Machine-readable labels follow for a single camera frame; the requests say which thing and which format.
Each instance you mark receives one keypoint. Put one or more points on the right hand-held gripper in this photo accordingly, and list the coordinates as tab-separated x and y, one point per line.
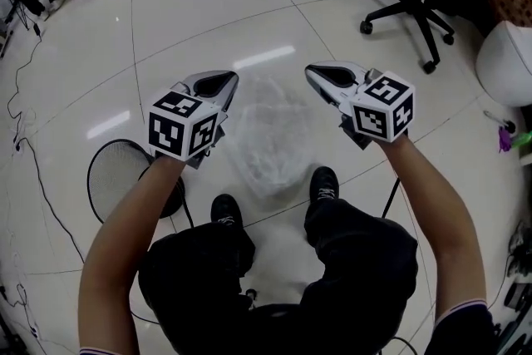
370	120

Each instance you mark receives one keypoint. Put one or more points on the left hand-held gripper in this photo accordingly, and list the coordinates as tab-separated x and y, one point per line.
166	133

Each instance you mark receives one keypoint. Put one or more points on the clear plastic bin bag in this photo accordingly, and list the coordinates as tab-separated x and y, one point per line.
270	145

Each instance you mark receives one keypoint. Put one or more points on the black mesh waste bin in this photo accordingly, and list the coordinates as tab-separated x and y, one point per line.
112	174

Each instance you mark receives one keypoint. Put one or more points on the person's left forearm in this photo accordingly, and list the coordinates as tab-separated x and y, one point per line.
120	245

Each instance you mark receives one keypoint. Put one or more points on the person's right forearm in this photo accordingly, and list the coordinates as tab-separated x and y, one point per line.
440	220

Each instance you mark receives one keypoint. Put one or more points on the person's right black shoe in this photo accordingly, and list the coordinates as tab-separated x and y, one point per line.
324	180

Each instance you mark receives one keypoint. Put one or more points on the person's black shoe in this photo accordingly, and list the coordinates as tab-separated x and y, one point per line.
324	180
226	208

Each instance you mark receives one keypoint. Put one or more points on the black office chair with armrests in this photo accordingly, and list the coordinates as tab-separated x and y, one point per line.
420	8

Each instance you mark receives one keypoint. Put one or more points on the person's left black shoe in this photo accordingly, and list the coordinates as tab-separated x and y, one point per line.
226	208

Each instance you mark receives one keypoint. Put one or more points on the purple cloth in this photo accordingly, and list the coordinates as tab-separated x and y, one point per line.
505	139

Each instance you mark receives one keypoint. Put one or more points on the person's right leg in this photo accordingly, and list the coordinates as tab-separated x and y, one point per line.
361	262

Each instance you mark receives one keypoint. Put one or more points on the person's leg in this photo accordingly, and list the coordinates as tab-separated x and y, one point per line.
361	262
195	274

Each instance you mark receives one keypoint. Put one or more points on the person's left leg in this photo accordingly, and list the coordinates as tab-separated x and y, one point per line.
195	274

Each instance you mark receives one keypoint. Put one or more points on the green spray bottle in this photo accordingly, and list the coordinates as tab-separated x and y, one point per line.
523	139

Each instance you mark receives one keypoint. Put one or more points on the small white power strip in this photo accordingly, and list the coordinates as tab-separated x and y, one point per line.
16	146

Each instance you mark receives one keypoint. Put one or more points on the person's dark shirt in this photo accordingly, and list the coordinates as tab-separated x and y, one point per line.
465	328

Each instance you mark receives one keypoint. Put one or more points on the black floor equipment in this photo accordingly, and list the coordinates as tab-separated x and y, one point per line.
515	320

